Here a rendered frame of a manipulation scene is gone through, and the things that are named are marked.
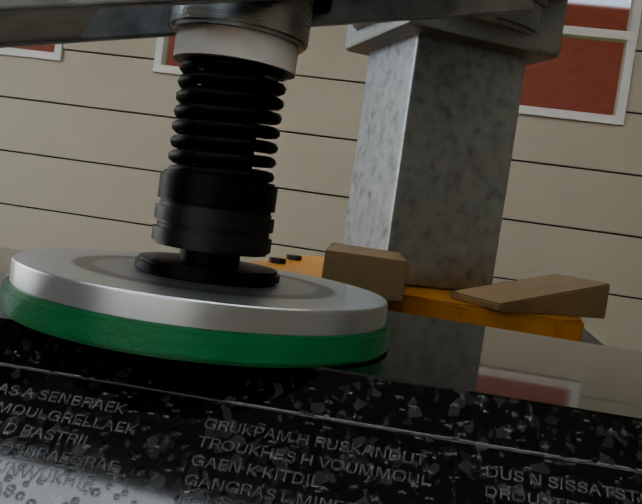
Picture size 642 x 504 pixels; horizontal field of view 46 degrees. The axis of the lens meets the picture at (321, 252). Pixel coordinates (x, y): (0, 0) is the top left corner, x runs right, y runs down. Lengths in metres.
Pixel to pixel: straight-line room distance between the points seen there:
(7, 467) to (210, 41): 0.23
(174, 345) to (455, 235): 0.86
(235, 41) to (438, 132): 0.76
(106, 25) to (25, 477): 0.26
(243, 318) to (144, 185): 6.75
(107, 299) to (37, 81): 7.32
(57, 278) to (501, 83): 0.93
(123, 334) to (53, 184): 7.14
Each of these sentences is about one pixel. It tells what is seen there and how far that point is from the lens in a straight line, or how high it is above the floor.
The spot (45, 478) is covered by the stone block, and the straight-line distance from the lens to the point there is 0.35.
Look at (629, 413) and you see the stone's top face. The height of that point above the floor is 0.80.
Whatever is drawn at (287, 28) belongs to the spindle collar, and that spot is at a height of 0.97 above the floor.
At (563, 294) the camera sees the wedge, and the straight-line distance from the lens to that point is 1.05.
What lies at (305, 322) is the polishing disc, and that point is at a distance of 0.35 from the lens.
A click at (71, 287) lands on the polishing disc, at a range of 0.36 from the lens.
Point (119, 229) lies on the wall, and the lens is 7.17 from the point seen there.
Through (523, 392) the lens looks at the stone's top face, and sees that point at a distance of 0.38.
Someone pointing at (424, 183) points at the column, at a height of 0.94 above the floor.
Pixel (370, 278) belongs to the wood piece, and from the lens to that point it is 0.90.
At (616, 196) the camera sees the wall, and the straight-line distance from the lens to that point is 6.66.
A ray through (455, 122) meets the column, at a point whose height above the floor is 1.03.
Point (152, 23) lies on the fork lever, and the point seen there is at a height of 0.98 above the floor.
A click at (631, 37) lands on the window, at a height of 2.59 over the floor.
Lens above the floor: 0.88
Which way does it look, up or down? 3 degrees down
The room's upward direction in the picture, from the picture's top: 8 degrees clockwise
